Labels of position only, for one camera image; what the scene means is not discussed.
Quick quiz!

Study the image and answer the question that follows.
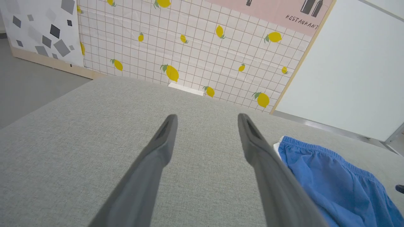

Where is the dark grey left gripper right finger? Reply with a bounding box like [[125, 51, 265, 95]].
[[237, 113, 329, 227]]

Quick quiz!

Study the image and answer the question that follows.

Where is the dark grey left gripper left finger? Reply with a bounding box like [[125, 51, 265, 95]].
[[88, 114, 178, 227]]

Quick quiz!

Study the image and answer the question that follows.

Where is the blue garment with white trim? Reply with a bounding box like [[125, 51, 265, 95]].
[[273, 136, 404, 227]]

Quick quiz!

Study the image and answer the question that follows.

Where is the grey fabric sofa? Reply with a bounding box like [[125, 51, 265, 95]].
[[0, 76, 404, 227]]

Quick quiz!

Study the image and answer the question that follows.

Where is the white box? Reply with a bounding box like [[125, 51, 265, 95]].
[[168, 82, 204, 96]]

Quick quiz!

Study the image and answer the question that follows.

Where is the lemon print grid panel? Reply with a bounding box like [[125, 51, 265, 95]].
[[77, 0, 316, 113]]

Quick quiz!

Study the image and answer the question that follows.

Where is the plain white board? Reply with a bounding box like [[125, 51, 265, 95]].
[[275, 0, 404, 142]]

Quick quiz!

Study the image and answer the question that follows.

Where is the wooden base board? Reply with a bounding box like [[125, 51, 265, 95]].
[[9, 44, 108, 80]]

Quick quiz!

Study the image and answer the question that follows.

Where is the grey geometric print panel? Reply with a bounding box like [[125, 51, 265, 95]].
[[0, 0, 84, 67]]

